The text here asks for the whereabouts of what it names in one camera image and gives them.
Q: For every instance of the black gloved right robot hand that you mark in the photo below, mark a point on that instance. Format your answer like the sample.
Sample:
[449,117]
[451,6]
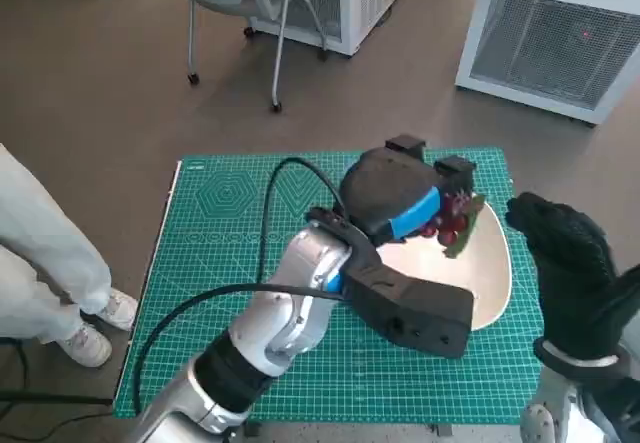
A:
[570,273]

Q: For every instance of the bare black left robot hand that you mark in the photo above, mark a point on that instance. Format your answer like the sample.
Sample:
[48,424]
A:
[385,188]

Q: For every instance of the purple toy grapes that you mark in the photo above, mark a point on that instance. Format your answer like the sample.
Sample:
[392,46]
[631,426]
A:
[455,218]

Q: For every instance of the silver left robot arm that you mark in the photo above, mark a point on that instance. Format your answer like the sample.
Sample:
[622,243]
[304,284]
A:
[280,323]

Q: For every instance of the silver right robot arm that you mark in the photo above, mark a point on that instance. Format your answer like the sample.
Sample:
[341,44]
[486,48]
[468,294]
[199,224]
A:
[575,370]

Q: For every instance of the white plate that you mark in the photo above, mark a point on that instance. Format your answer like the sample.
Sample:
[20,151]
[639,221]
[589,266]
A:
[475,283]

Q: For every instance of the green cutting mat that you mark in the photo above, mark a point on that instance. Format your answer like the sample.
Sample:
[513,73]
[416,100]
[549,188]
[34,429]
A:
[225,213]

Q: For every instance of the white cabinet with louvred side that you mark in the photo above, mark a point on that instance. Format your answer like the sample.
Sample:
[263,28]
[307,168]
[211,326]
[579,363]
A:
[365,3]

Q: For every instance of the white cabinet with grey mesh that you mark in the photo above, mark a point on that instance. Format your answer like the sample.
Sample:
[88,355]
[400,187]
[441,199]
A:
[540,48]

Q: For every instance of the standing person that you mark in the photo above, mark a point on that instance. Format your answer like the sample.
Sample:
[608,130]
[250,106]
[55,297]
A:
[40,263]

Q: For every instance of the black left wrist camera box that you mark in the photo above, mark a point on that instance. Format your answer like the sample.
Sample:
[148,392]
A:
[415,308]

